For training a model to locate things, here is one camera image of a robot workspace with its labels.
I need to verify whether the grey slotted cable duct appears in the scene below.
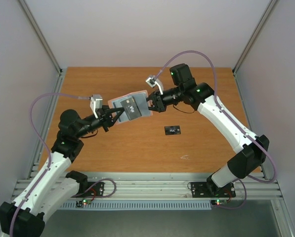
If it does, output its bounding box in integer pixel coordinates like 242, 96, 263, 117
59, 200, 211, 211

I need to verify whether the left aluminium corner post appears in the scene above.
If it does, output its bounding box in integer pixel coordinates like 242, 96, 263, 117
17, 0, 62, 75

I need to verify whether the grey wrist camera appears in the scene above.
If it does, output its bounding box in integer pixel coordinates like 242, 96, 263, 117
145, 75, 164, 95
90, 94, 103, 119

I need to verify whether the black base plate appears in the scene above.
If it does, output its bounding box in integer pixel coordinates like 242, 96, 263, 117
73, 181, 105, 198
187, 182, 236, 198

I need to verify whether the aluminium rail base frame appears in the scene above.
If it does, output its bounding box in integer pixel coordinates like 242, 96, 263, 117
16, 172, 284, 201

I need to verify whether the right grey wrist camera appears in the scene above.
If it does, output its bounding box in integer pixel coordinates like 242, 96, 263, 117
145, 75, 164, 95

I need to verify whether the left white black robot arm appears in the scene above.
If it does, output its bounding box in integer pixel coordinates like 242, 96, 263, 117
0, 106, 124, 237

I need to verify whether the controller board with leds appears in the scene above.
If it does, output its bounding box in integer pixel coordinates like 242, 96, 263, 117
211, 199, 231, 206
75, 199, 92, 208

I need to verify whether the aluminium corner post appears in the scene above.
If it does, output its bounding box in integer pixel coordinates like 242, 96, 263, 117
232, 0, 279, 76
17, 0, 62, 75

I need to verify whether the pink leather card holder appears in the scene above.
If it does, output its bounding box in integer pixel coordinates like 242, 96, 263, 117
108, 90, 153, 124

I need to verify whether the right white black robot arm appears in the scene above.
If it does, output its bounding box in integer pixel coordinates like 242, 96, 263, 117
146, 64, 269, 196

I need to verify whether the left controller board with LEDs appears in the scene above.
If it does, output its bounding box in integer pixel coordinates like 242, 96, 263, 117
75, 199, 92, 208

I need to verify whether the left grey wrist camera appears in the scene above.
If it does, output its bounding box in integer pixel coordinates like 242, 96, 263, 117
90, 94, 103, 119

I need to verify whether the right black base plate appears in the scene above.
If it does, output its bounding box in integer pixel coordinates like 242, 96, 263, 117
187, 182, 236, 198

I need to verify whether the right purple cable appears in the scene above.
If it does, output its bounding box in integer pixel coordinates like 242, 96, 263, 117
154, 50, 278, 184

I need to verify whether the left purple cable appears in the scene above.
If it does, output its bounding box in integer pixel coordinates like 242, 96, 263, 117
9, 93, 92, 237

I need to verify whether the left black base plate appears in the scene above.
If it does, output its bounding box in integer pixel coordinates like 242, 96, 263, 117
73, 181, 105, 198

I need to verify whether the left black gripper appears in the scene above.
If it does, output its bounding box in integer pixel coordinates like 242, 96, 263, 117
76, 105, 125, 138

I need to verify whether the purple cable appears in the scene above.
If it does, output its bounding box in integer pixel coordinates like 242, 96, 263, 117
154, 50, 278, 184
9, 93, 92, 237

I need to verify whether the black VIP credit card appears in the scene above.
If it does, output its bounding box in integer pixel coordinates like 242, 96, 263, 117
164, 125, 181, 135

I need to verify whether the right aluminium corner post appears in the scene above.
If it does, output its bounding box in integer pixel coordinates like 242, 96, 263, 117
232, 0, 279, 76

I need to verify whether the right controller board with LEDs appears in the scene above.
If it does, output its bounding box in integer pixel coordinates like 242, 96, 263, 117
211, 199, 231, 206

